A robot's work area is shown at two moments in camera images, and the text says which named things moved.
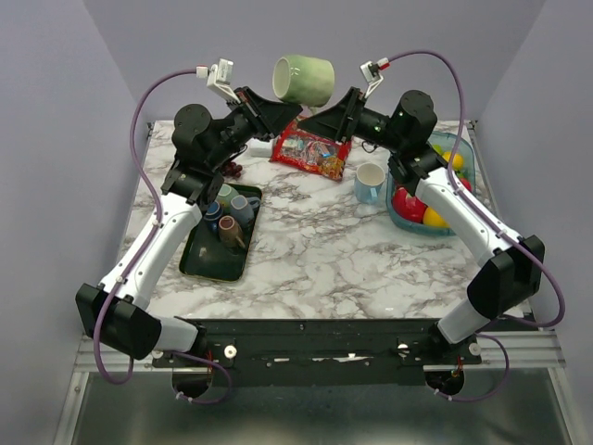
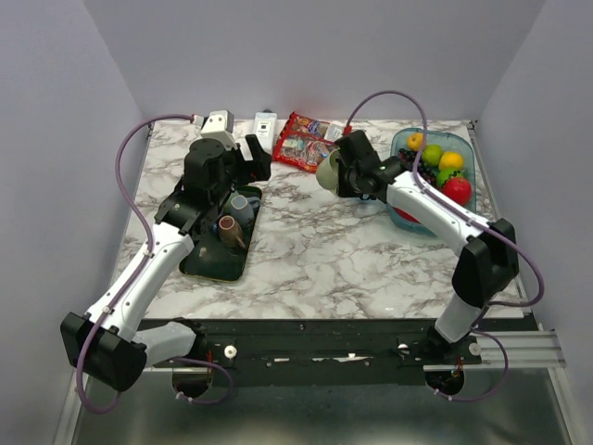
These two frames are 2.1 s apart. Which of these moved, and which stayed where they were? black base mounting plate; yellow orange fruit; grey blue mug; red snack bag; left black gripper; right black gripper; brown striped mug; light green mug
Moved: left black gripper; right black gripper; light green mug
Stayed: grey blue mug; brown striped mug; red snack bag; yellow orange fruit; black base mounting plate
